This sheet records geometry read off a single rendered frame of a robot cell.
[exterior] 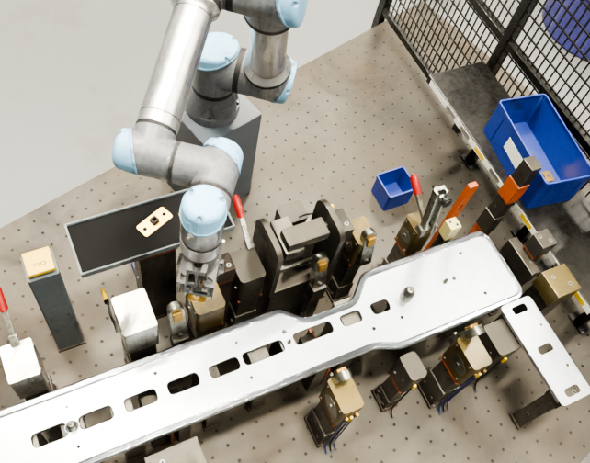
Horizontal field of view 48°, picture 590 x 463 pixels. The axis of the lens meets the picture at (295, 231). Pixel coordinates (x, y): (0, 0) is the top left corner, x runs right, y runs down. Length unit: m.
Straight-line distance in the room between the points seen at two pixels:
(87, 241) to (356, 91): 1.33
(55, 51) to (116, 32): 0.32
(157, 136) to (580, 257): 1.27
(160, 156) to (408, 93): 1.59
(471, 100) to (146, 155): 1.29
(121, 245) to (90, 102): 1.86
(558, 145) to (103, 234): 1.32
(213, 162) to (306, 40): 2.62
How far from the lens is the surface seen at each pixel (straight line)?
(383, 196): 2.21
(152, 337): 1.58
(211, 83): 1.72
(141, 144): 1.17
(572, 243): 2.02
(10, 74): 3.53
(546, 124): 2.14
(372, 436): 1.93
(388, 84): 2.61
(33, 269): 1.56
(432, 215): 1.77
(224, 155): 1.15
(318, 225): 1.58
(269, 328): 1.65
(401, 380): 1.75
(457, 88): 2.21
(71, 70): 3.50
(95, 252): 1.56
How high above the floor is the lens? 2.52
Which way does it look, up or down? 59 degrees down
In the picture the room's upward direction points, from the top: 16 degrees clockwise
